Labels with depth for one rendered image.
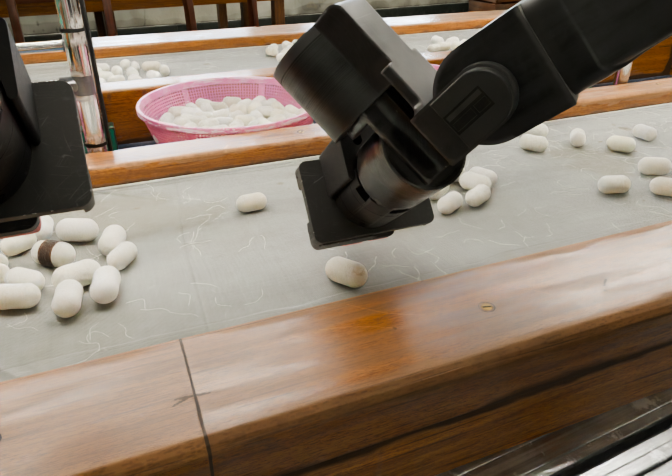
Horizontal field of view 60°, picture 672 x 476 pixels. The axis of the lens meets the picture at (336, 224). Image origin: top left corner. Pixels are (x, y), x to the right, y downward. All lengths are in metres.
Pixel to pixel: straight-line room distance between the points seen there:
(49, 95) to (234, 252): 0.26
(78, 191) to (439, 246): 0.34
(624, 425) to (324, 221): 0.27
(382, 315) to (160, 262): 0.22
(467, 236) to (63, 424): 0.37
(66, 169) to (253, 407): 0.16
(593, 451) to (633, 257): 0.16
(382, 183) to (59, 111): 0.19
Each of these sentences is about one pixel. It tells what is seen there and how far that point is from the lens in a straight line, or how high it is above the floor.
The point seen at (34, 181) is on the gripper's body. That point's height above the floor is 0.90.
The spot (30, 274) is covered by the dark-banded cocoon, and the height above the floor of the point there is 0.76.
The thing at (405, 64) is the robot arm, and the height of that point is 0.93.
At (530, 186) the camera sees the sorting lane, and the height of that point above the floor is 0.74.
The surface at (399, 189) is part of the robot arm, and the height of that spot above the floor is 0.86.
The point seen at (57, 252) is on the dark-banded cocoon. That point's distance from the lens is 0.54.
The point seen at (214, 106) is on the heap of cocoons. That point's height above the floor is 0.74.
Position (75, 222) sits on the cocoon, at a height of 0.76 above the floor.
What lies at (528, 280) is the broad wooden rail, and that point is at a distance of 0.47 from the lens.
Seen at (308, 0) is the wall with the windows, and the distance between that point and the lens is 6.07.
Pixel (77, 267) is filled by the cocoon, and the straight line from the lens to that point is 0.51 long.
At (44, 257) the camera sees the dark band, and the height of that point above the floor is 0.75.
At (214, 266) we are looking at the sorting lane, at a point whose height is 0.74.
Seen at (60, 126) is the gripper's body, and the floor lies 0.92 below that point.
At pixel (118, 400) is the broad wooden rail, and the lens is 0.37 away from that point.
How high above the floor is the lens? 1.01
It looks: 28 degrees down
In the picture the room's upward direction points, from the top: straight up
